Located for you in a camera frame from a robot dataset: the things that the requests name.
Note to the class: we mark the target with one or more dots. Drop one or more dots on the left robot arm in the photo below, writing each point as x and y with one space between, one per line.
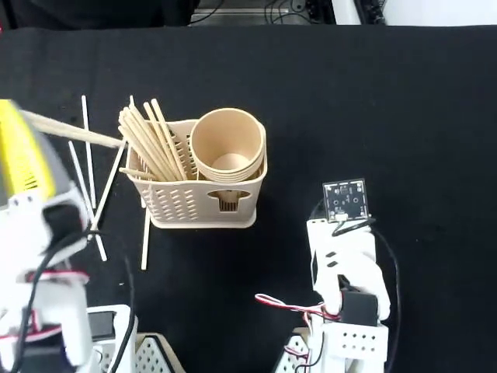
66 311

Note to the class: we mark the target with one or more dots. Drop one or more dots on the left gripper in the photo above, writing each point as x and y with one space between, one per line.
23 237

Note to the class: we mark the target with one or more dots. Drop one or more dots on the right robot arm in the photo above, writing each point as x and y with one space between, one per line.
341 264

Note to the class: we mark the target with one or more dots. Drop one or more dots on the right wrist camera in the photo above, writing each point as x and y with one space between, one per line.
345 200

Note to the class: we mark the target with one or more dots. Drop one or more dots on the wooden chopstick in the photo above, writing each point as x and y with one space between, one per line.
165 132
132 138
141 136
136 136
88 151
136 173
145 245
130 143
77 136
77 167
149 136
155 130
110 178
74 127
132 101

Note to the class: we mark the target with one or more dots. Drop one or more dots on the brown paper cup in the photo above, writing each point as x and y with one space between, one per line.
229 180
233 132
229 173
229 177

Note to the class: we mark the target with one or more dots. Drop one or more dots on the beige plastic basket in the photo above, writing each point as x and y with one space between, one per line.
186 206

